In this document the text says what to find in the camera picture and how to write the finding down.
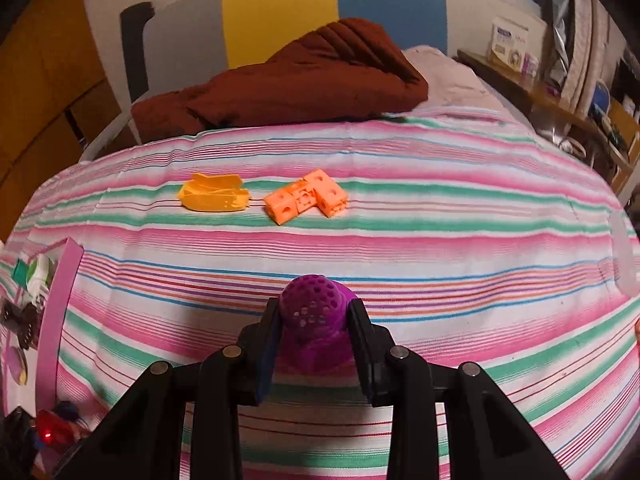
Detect red metallic capsule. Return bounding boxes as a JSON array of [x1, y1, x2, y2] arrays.
[[36, 410, 76, 446]]

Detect white green plug adapter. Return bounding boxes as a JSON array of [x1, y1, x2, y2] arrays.
[[26, 255, 56, 303]]

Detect striped pink green blanket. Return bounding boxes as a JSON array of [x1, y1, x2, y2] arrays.
[[0, 110, 640, 480]]

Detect orange plastic boat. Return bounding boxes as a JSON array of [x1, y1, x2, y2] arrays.
[[179, 172, 251, 212]]

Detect brown bristle hair brush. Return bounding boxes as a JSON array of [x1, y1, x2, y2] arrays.
[[0, 300, 41, 348]]

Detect purple mushroom-shaped toy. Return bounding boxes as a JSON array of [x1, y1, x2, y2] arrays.
[[277, 276, 358, 373]]

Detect yellow wooden wardrobe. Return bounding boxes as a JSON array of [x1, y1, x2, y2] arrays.
[[0, 0, 132, 241]]

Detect white bed rail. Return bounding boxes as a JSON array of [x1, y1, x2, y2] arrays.
[[79, 109, 137, 162]]

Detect beige curtain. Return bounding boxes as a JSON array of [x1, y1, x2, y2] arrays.
[[550, 0, 623, 111]]

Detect pink pillow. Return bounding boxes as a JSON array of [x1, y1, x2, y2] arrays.
[[404, 45, 537, 136]]

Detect brown quilt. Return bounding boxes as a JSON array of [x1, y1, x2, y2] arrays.
[[131, 17, 430, 145]]

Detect white blue cardboard box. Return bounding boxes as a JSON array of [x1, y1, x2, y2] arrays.
[[487, 19, 531, 68]]

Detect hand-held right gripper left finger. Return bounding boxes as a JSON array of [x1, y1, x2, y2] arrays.
[[52, 296, 282, 480]]

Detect black chair back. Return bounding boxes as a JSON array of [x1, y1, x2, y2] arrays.
[[120, 2, 155, 107]]

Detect grey yellow blue headboard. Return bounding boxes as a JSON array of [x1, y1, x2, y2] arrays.
[[142, 0, 448, 106]]

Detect wooden desk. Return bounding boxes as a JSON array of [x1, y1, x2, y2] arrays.
[[457, 49, 640, 183]]

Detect orange cube blocks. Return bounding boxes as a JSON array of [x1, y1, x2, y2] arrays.
[[263, 169, 349, 225]]

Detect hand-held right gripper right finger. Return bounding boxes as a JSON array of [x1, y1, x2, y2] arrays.
[[347, 297, 571, 480]]

